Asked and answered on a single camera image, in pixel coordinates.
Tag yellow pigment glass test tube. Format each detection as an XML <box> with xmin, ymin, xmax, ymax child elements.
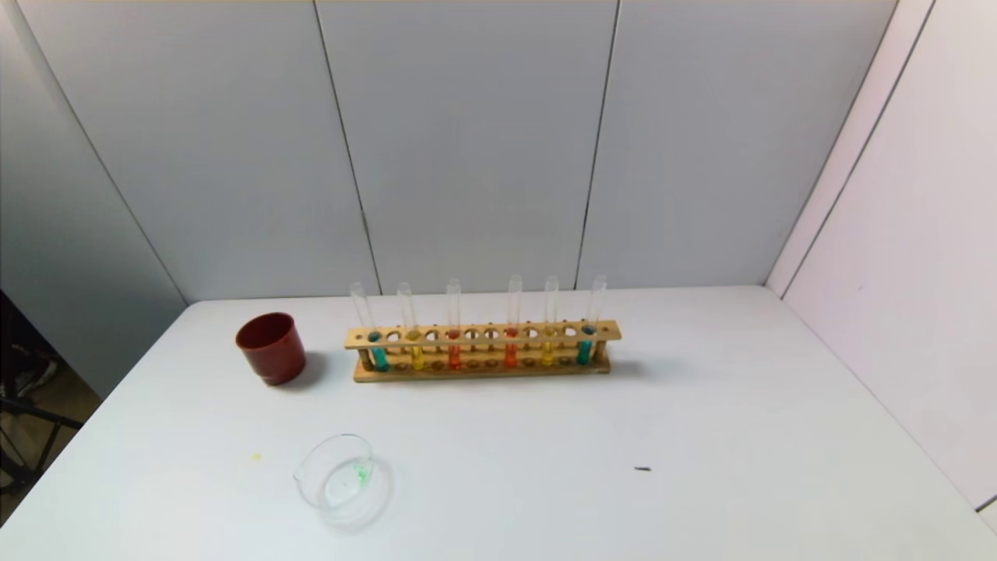
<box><xmin>541</xmin><ymin>275</ymin><xmax>560</xmax><ymax>368</ymax></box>
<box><xmin>396</xmin><ymin>282</ymin><xmax>426</xmax><ymax>372</ymax></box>

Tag blue pigment glass test tube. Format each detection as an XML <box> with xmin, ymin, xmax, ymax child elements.
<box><xmin>576</xmin><ymin>274</ymin><xmax>608</xmax><ymax>366</ymax></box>
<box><xmin>350</xmin><ymin>282</ymin><xmax>390</xmax><ymax>372</ymax></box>

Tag orange pigment glass test tube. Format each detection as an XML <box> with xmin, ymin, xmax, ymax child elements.
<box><xmin>446</xmin><ymin>278</ymin><xmax>463</xmax><ymax>371</ymax></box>
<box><xmin>503</xmin><ymin>274</ymin><xmax>523</xmax><ymax>369</ymax></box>

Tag wooden test tube rack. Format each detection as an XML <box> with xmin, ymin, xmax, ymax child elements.
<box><xmin>344</xmin><ymin>319</ymin><xmax>623</xmax><ymax>383</ymax></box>

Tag clear glass beaker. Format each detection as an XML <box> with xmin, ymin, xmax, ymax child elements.
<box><xmin>293</xmin><ymin>434</ymin><xmax>393</xmax><ymax>527</ymax></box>

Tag red plastic cup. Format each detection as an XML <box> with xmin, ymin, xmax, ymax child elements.
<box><xmin>235</xmin><ymin>312</ymin><xmax>307</xmax><ymax>386</ymax></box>

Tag black tripod stand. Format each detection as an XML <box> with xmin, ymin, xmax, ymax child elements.
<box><xmin>0</xmin><ymin>290</ymin><xmax>85</xmax><ymax>499</ymax></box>

